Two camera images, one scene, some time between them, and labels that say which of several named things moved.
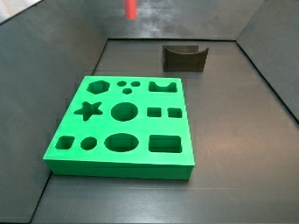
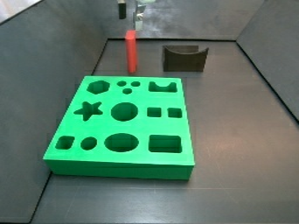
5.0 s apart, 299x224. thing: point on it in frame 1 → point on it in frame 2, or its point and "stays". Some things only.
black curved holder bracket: x=183 y=58 stays
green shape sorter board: x=126 y=131 stays
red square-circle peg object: x=131 y=9 → x=131 y=50
